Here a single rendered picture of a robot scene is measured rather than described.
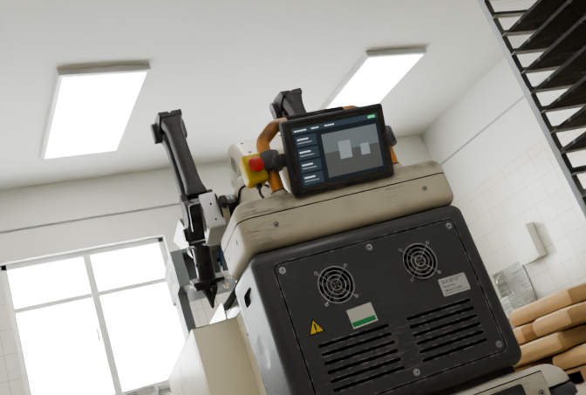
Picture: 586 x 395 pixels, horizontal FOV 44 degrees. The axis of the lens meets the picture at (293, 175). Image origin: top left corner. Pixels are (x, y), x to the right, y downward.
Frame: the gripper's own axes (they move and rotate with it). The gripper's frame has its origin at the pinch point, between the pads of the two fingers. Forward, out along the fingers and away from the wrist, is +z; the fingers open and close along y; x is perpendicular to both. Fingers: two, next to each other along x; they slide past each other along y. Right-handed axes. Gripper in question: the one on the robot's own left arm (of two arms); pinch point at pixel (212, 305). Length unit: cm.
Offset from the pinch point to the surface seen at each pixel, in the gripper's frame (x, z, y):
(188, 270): -81, 5, -8
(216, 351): -57, 35, -9
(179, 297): -79, 15, -2
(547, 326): -239, 155, -307
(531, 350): -251, 177, -298
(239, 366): -53, 42, -16
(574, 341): -226, 168, -321
